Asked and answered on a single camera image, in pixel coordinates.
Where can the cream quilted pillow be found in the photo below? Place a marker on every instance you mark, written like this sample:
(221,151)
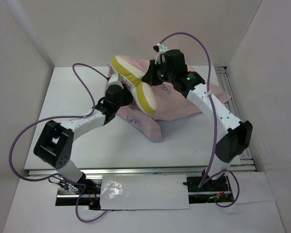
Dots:
(132,71)

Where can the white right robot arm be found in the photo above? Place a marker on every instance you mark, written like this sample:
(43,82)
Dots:
(231,135)

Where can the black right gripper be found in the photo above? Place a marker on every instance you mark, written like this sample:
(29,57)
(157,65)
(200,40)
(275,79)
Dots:
(150,77)

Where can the white cover sheet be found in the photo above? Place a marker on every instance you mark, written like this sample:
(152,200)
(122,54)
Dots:
(144,192)

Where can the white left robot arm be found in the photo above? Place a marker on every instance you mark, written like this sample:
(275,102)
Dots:
(54,145)

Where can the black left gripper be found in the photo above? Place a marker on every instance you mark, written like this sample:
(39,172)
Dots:
(128,96)

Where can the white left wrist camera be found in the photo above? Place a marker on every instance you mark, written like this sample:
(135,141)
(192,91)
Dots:
(114,80)

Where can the pink printed pillowcase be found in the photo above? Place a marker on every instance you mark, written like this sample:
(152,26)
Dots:
(171,105)

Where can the aluminium front rail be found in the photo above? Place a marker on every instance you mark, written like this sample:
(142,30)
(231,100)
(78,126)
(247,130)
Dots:
(213,190)

